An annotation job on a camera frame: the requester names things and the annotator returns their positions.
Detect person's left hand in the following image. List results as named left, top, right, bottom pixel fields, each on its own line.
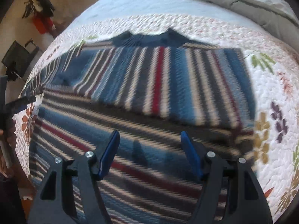
left=1, top=127, right=16, bottom=178

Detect black chair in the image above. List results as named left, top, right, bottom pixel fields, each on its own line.
left=1, top=39, right=41, bottom=81

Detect floral quilted bedspread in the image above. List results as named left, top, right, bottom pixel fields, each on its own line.
left=15, top=14, right=298, bottom=223

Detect light blue bed sheet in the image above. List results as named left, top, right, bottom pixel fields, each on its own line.
left=67, top=0, right=265, bottom=32

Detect striped knit sweater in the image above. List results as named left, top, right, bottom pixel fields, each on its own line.
left=23, top=29, right=255, bottom=223

